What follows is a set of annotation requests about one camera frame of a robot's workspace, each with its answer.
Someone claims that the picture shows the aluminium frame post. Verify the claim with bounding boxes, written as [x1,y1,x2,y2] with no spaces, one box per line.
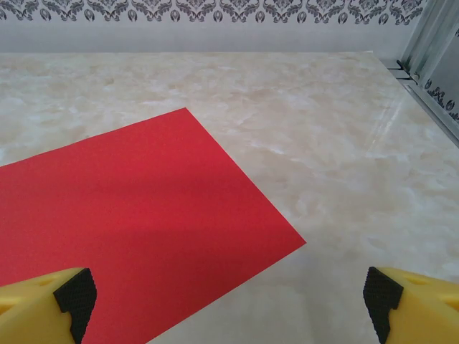
[396,0,459,78]

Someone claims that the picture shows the red square paper sheet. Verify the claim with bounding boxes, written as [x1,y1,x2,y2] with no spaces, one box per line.
[0,107,308,344]

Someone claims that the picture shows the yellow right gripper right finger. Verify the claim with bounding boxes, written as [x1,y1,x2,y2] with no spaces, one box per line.
[362,266,459,344]

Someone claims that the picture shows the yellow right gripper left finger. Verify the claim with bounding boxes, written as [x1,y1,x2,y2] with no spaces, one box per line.
[0,267,98,344]

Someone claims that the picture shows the aluminium table edge rail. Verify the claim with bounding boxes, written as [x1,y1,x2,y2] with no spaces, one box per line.
[383,57,459,130]

